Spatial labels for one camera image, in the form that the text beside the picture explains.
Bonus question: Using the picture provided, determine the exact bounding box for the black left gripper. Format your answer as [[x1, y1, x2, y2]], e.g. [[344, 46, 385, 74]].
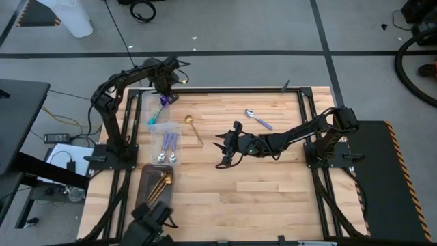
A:
[[143, 55, 181, 106]]

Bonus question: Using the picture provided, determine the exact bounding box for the black aluminium table frame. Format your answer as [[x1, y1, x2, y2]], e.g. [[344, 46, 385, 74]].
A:
[[81, 86, 371, 246]]

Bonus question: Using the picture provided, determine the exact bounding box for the black equipment box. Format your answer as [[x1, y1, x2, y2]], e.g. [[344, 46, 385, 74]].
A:
[[399, 0, 437, 47]]

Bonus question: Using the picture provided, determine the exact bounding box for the white paper sheet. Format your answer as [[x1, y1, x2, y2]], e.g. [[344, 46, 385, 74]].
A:
[[45, 143, 96, 185]]

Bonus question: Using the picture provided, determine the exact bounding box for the white lined waste bin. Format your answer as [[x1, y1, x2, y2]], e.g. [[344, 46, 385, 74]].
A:
[[36, 0, 94, 38]]

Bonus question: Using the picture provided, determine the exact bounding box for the dark smoked plastic bin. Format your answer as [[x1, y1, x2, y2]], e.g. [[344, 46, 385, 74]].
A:
[[135, 163, 175, 209]]

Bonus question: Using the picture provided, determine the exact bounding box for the silver spoon lilac handle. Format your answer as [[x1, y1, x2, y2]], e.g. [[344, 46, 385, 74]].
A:
[[156, 131, 171, 164], [168, 132, 179, 164], [244, 109, 274, 131]]

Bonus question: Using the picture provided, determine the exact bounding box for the yellow floor cable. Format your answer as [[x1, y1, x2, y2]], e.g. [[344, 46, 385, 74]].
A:
[[40, 105, 103, 130]]

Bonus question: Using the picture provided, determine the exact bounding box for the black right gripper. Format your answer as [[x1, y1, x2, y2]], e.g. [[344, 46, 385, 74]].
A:
[[212, 131, 262, 161]]

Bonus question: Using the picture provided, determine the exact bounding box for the clear plastic cup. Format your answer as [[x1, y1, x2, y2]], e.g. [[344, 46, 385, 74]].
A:
[[68, 187, 86, 203]]

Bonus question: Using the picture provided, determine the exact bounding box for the black desk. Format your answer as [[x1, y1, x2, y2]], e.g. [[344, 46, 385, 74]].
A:
[[0, 79, 90, 229]]

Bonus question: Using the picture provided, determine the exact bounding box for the black hose hoop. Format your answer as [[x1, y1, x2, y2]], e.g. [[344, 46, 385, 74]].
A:
[[394, 27, 437, 109]]

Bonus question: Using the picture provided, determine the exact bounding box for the black cable coil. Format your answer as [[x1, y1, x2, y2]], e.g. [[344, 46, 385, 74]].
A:
[[129, 0, 158, 25]]

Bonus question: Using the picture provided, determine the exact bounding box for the black power adapter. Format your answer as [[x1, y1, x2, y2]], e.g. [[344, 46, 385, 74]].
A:
[[43, 133, 71, 145]]

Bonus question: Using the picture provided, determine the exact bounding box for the person's foot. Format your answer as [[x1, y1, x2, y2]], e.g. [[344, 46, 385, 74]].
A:
[[417, 60, 437, 78]]

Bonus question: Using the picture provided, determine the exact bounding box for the large hazard-striped black mat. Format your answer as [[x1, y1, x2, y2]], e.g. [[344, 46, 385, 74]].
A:
[[340, 120, 433, 243]]

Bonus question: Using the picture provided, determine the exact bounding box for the small hazard-striped black mat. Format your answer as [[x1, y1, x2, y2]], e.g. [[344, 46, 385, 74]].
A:
[[16, 0, 62, 28]]

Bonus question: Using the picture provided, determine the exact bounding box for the clear plastic bin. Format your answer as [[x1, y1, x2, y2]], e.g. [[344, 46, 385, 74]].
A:
[[142, 93, 172, 126], [150, 122, 182, 167]]

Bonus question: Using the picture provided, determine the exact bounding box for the black floor cable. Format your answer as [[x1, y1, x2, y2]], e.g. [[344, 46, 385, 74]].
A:
[[103, 0, 137, 69]]

